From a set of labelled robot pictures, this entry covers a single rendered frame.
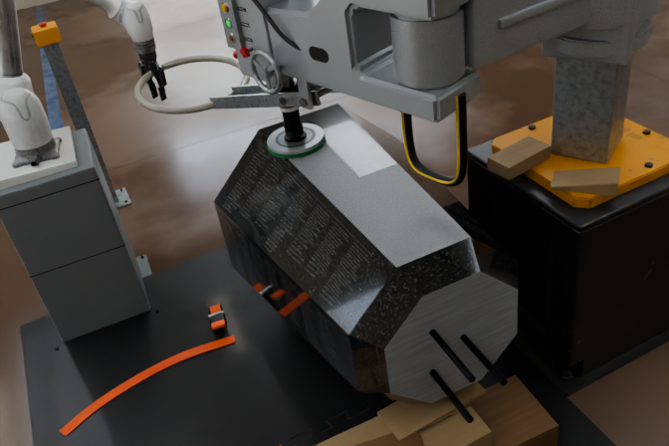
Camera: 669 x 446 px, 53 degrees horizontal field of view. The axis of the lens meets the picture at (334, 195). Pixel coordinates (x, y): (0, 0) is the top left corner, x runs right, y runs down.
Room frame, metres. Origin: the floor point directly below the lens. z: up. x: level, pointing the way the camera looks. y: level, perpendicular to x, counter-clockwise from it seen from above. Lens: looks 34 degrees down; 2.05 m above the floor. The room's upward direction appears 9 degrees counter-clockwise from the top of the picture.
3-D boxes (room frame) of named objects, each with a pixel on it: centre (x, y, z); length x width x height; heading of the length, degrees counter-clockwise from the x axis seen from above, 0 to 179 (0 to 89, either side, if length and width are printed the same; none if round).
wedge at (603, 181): (1.74, -0.80, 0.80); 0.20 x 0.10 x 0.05; 62
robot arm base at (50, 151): (2.48, 1.17, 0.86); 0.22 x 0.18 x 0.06; 12
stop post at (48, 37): (3.40, 1.31, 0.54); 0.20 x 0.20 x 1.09; 21
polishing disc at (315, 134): (2.19, 0.11, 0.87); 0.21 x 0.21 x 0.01
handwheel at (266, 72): (2.02, 0.12, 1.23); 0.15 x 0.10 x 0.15; 39
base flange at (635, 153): (1.96, -0.90, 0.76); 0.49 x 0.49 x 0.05; 21
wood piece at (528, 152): (1.92, -0.64, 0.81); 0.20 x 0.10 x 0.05; 119
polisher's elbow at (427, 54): (1.68, -0.31, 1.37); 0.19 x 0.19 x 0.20
